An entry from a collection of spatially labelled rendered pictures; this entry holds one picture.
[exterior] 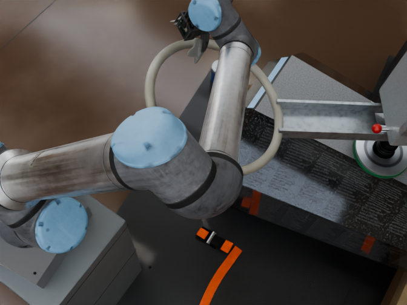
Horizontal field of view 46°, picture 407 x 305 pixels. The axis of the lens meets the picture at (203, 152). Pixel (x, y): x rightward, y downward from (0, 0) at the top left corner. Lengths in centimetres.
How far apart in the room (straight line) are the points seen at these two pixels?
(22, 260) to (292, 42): 227
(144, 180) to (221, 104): 32
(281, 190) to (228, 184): 118
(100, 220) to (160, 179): 96
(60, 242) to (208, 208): 58
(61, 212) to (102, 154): 46
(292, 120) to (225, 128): 70
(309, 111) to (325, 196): 45
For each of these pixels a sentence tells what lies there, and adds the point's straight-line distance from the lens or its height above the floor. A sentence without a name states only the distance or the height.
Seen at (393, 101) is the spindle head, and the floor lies 120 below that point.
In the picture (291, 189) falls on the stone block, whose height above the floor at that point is 64.
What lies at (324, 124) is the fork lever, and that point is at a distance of 167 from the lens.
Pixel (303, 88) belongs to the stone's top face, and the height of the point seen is 81.
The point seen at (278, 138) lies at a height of 110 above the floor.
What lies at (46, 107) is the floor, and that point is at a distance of 296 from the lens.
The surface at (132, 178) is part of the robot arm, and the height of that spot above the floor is 173.
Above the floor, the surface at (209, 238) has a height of 5.
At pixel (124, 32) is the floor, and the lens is 320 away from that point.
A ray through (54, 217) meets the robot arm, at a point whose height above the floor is 128.
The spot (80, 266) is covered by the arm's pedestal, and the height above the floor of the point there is 85.
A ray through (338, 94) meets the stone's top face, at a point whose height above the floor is 81.
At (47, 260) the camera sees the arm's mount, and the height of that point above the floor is 96.
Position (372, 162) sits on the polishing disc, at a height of 87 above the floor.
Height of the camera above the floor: 247
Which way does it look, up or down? 65 degrees down
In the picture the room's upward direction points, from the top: 7 degrees clockwise
